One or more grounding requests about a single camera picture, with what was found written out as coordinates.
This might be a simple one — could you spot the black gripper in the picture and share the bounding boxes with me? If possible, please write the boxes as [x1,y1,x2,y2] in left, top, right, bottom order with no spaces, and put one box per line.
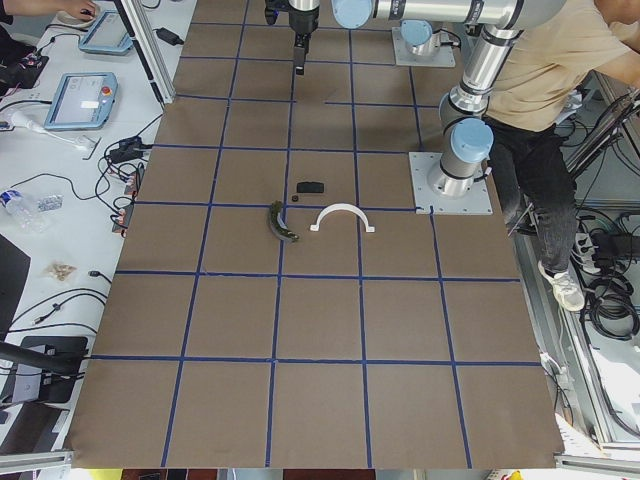
[289,8,319,75]

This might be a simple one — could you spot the second person hand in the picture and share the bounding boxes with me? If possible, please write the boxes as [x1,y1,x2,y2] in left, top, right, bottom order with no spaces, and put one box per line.
[56,0,97,22]

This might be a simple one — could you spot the black power adapter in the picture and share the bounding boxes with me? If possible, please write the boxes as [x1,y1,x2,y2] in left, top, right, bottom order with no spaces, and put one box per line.
[155,27,184,46]

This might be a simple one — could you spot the black brake pad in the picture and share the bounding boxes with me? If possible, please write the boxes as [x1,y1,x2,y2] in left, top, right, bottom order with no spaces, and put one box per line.
[296,181,325,194]

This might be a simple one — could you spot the white curved plastic clamp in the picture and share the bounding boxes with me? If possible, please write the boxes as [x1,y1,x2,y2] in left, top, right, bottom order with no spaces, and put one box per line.
[309,202,376,233]

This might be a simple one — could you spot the green curved brake shoe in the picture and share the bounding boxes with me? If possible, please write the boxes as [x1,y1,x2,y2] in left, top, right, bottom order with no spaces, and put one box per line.
[268,200,300,243]

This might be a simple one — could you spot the far blue teach pendant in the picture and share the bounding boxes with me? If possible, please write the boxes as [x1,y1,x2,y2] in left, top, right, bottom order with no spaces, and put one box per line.
[78,10,133,56]

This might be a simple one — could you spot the blue teach pendant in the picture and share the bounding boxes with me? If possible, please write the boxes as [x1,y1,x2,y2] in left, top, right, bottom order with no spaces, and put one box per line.
[78,10,133,56]
[44,72,118,131]

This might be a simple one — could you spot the near blue teach pendant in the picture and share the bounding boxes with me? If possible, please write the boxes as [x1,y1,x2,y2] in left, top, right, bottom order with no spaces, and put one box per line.
[44,72,118,131]

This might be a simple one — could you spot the brown paper table mat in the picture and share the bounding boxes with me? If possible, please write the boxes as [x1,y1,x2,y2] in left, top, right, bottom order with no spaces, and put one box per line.
[66,1,562,469]

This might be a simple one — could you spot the person in beige shirt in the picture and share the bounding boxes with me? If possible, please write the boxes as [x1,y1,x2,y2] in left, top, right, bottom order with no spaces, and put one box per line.
[485,0,639,311]

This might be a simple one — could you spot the clear plastic water bottle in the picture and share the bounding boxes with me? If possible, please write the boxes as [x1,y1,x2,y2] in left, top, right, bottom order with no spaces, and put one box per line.
[1,189,63,233]

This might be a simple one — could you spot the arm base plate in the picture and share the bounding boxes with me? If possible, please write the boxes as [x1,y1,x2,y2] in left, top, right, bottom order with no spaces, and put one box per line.
[391,27,456,68]
[409,152,493,216]

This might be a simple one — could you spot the aluminium frame post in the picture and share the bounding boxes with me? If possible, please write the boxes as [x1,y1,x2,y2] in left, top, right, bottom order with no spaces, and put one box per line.
[114,0,176,105]

